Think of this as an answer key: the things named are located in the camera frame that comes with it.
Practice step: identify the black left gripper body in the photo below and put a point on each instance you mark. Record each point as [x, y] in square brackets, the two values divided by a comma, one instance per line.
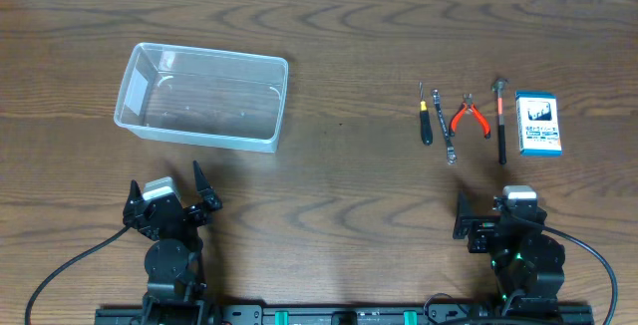
[169, 213]

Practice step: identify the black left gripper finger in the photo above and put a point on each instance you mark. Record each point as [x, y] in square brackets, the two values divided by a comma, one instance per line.
[208, 195]
[134, 198]

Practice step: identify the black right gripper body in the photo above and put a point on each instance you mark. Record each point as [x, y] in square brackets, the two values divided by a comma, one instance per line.
[477, 225]

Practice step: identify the blue white screwdriver box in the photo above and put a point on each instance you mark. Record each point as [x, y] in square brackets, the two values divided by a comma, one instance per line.
[538, 124]

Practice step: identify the clear plastic container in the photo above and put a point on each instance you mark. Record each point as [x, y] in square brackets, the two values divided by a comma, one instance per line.
[203, 97]

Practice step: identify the small hammer black handle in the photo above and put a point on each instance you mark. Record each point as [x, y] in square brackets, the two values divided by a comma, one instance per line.
[498, 87]

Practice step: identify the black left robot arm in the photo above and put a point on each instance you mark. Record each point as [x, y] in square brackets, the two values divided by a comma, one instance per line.
[176, 280]

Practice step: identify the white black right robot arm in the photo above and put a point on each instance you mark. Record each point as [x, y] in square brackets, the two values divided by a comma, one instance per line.
[527, 264]

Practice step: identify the small steel wrench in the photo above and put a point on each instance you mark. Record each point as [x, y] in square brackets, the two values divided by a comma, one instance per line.
[450, 150]

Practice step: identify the black yellow screwdriver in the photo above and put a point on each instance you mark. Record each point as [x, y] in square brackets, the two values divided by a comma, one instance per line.
[425, 125]

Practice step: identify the black mounting rail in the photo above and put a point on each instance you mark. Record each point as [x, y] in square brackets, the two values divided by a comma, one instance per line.
[435, 313]

